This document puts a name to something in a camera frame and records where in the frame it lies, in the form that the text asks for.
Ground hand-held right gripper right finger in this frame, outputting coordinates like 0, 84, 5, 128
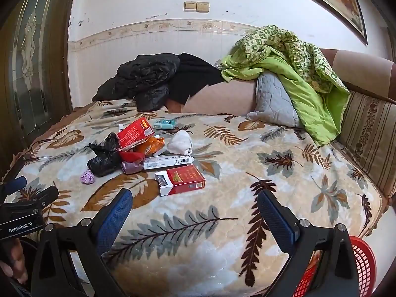
257, 190, 361, 297

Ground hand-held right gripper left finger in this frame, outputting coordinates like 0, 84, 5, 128
30, 188, 133, 297

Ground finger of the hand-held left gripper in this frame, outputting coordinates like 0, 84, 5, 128
9, 186, 59, 214
0, 176, 28, 201

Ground red and mauve wrapper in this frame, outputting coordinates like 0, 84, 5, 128
121, 160, 143, 174

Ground black plastic bag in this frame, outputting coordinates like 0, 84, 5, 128
87, 132, 123, 177

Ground white medicine box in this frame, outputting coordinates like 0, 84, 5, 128
143, 156, 194, 171

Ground orange snack wrapper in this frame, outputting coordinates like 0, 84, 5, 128
134, 137, 165, 158

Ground red cigarette box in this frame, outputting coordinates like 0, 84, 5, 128
155, 165, 206, 197

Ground red orange cardboard box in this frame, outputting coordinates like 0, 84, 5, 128
117, 118, 155, 149

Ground red plastic basket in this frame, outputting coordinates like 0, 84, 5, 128
292, 236, 377, 297

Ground white tissue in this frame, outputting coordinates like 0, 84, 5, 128
167, 129, 193, 156

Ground person's left hand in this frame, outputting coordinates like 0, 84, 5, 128
0, 238, 30, 285

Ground leaf print blanket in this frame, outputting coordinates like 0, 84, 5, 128
19, 99, 387, 297

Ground grey quilted pillow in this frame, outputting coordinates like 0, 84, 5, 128
247, 71, 302, 128

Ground striped sofa cushion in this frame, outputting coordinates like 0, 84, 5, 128
329, 91, 396, 198

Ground green patterned quilt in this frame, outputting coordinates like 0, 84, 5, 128
220, 25, 351, 147

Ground pink brown sofa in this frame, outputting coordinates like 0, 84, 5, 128
169, 48, 396, 118

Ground dark door with patterned glass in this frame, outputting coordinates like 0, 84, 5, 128
0, 0, 78, 174

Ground black puffer jacket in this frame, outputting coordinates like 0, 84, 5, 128
92, 53, 180, 112

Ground black cloth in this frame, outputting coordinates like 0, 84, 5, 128
165, 52, 225, 106

